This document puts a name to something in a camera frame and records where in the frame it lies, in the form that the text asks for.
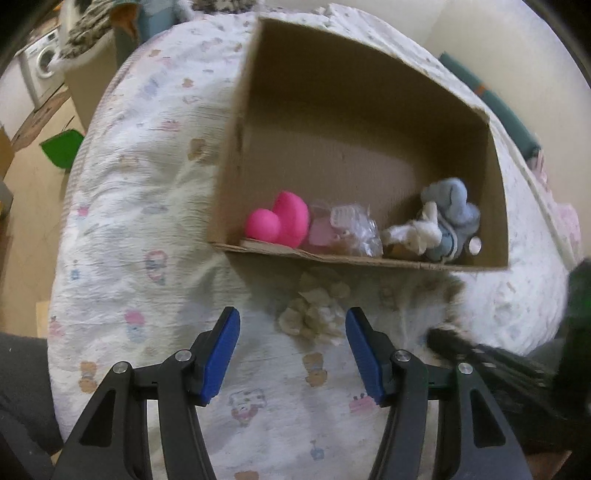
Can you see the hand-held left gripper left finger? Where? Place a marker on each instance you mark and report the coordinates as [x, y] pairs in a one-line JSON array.
[[219, 360]]

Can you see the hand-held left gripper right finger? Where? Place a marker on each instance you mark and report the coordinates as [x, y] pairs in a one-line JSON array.
[[367, 360]]

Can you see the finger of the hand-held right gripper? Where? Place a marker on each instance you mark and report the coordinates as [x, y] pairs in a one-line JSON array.
[[485, 355]]

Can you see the clear plastic bag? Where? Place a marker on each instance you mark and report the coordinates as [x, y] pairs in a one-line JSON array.
[[355, 226]]

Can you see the white socks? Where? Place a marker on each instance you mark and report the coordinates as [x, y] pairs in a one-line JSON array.
[[415, 233]]

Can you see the pink rubber toy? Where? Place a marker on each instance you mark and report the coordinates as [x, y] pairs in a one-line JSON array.
[[286, 217]]

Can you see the blue and white plush toy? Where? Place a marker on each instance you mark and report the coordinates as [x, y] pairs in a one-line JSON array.
[[450, 194]]

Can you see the brown cardboard box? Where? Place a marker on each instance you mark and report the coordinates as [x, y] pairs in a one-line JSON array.
[[351, 120]]

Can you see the pink cloth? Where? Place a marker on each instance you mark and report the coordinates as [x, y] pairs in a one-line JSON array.
[[565, 221]]

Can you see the printed bedsheet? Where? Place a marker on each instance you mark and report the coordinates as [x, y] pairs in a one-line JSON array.
[[138, 230]]

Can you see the person's left leg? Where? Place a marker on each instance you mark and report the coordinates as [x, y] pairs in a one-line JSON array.
[[23, 397]]

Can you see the beige storage bin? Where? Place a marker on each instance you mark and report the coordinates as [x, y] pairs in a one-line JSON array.
[[90, 83]]

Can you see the white kitchen cabinet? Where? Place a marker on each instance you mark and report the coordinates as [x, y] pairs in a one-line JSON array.
[[14, 92]]

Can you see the white washing machine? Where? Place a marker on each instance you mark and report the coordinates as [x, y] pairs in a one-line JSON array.
[[41, 64]]

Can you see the teal pillow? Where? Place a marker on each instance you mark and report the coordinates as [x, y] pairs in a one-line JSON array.
[[152, 18]]

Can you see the patterned knit blanket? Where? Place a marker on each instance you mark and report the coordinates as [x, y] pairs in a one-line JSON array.
[[85, 27]]

